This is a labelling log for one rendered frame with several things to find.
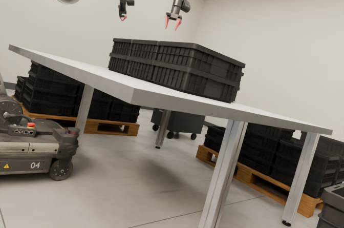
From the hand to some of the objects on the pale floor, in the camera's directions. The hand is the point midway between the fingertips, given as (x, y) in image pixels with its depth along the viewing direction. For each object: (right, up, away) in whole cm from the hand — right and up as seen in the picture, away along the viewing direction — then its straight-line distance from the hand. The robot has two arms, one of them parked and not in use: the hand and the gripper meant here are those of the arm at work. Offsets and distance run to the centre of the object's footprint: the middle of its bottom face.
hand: (170, 28), depth 168 cm
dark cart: (+3, -98, +199) cm, 222 cm away
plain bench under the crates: (-20, -104, +10) cm, 107 cm away
